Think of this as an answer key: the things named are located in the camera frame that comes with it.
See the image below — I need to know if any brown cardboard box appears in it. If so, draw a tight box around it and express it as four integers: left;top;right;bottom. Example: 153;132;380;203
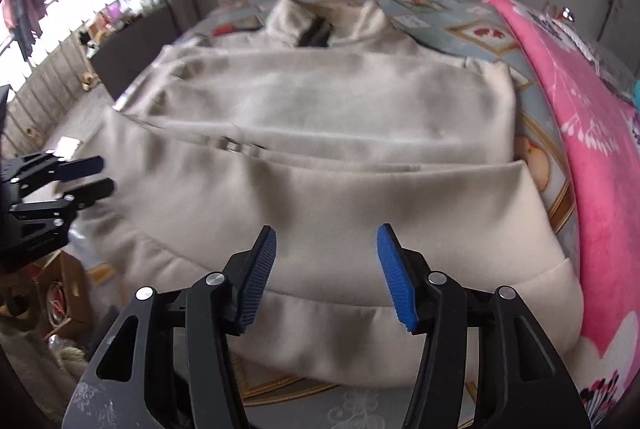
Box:
30;249;96;340

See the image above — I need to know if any fruit print tablecloth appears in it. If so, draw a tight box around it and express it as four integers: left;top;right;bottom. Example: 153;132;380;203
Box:
65;0;583;429

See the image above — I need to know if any cream jacket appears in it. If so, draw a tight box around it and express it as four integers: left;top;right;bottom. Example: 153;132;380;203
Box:
70;0;586;385

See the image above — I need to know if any pile of household sundries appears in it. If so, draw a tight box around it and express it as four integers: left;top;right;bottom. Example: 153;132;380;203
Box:
82;0;161;54

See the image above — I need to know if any pink printed blanket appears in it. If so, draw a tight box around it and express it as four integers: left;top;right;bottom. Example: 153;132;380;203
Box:
482;0;640;429

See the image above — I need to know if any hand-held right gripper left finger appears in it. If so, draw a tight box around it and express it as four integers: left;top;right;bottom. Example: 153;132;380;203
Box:
61;225;277;429

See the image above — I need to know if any window guard railing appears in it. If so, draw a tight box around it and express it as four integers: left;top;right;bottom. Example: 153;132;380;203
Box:
0;0;141;144

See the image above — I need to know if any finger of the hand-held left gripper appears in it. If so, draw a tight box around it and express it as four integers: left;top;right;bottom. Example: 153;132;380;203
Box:
2;150;105;197
10;178;115;235

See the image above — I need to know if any grey lace-trimmed pillow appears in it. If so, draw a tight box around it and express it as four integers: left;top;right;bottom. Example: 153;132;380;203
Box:
525;6;640;100

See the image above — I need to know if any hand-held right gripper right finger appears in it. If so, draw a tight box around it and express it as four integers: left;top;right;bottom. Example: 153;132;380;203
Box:
376;223;593;429

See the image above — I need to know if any dark grey cabinet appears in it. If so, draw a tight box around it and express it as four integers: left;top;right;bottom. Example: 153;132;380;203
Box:
90;6;181;102

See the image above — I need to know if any white door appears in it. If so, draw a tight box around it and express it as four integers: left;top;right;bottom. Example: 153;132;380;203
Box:
597;0;640;64

